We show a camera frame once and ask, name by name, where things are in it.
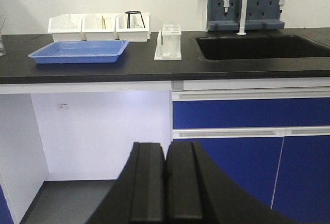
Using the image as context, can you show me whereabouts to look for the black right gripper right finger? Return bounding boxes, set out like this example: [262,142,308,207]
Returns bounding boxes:
[166,141,295,223]

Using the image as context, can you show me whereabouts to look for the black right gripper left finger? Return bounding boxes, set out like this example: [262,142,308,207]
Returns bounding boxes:
[87,142,165,223]

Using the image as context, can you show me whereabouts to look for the white test tube rack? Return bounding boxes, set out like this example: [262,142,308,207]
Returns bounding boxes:
[154,23,182,60]

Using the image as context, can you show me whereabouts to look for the grey pegboard drying rack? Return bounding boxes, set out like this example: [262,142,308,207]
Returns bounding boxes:
[207,0,284,31]

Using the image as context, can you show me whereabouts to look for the blue cabinet door right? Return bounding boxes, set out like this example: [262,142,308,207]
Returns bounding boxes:
[273,135,329,223]

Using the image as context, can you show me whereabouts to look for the blue drawer front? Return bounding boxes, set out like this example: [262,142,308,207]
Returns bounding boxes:
[173,98,329,129]

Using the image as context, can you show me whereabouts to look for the black lab sink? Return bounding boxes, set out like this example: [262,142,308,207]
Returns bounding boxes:
[196,35,329,60]

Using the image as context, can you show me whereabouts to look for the blue plastic tray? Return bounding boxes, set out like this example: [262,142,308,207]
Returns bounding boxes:
[28,40,129,64]

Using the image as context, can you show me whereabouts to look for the white bin right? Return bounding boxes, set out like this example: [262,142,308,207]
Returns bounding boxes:
[115,12,151,42]

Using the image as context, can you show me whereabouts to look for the white bin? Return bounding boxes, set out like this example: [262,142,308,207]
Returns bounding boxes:
[48,14,86,42]
[81,13,119,40]
[115,12,151,42]

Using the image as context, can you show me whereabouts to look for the glass flask under tripod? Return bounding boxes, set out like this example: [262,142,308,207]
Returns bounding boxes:
[128,14,143,28]

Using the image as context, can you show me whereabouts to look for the white bin middle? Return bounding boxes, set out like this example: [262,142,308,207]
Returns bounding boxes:
[81,13,119,40]

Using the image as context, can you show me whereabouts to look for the glass beaker with droppers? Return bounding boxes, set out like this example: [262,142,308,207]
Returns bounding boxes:
[96,15,112,29]

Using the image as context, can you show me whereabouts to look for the white bin left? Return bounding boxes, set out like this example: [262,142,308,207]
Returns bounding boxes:
[48,14,86,42]

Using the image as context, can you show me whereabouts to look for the black wire tripod stand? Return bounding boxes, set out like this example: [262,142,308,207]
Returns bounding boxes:
[125,11,145,28]

